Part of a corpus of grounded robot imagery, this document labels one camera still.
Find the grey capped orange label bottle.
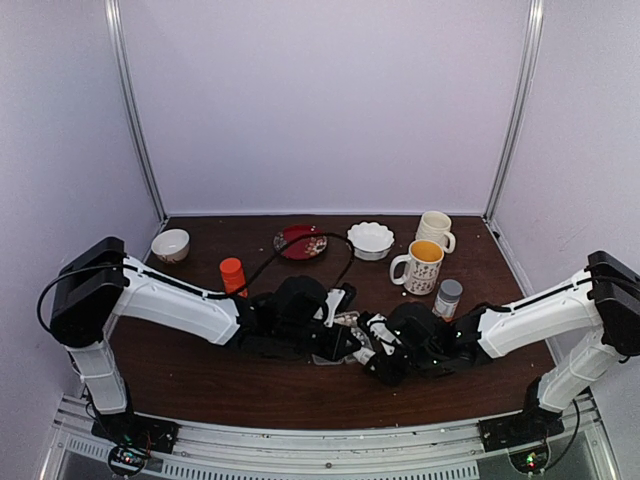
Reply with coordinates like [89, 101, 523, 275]
[432, 279, 463, 322]

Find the yellow interior patterned mug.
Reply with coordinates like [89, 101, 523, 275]
[389, 240, 445, 296]

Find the cream ribbed mug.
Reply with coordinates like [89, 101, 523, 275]
[415, 211, 456, 254]

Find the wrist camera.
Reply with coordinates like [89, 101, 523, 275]
[357, 312, 401, 356]
[313, 283, 357, 327]

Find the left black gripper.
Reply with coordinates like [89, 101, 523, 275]
[277, 321, 362, 364]

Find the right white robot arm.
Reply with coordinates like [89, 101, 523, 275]
[354, 251, 639, 442]

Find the aluminium frame post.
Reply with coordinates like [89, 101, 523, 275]
[104, 0, 168, 224]
[483, 0, 545, 225]

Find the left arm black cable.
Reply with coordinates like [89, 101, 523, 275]
[35, 232, 356, 346]

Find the orange capped pill bottle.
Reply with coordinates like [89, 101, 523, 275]
[219, 257, 248, 297]

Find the clear plastic pill organizer box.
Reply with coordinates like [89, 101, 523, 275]
[311, 311, 373, 366]

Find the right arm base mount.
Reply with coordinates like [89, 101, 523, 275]
[478, 413, 565, 476]

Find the front aluminium rail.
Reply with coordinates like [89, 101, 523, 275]
[47, 392, 609, 480]

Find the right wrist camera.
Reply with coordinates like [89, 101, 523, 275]
[357, 312, 401, 356]

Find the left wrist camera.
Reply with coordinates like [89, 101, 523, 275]
[313, 283, 357, 327]

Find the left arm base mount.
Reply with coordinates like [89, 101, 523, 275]
[91, 414, 179, 478]

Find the red floral plate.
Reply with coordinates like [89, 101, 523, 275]
[273, 224, 328, 261]

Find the right aluminium frame post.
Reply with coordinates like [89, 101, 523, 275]
[483, 0, 545, 225]

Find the left aluminium frame post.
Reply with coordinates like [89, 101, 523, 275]
[104, 0, 168, 224]

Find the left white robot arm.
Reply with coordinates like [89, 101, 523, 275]
[36, 236, 362, 444]

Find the white scalloped bowl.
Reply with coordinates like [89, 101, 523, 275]
[347, 222, 395, 262]

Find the white patterned rice bowl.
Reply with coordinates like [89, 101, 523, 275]
[151, 229, 190, 264]

